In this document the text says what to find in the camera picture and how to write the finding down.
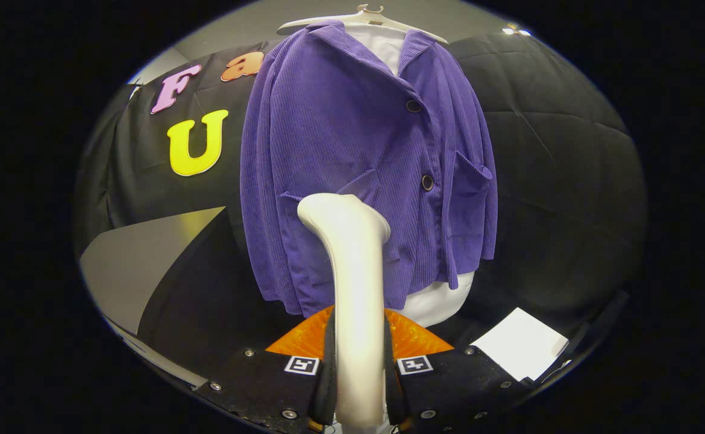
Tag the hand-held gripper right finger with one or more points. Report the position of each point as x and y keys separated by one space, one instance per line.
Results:
x=449 y=386

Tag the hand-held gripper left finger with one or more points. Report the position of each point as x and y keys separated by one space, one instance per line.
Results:
x=268 y=386

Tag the white garment steamer head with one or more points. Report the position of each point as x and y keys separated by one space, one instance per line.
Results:
x=355 y=301

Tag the white clothes hanger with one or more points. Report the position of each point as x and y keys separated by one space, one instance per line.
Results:
x=376 y=18

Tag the white paper sheet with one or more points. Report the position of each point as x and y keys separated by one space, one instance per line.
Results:
x=518 y=343

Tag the grey side table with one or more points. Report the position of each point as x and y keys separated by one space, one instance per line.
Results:
x=135 y=259

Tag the black quilted side panel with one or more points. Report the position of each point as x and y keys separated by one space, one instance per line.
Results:
x=557 y=181

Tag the black backdrop cloth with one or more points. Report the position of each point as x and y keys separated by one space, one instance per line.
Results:
x=141 y=175

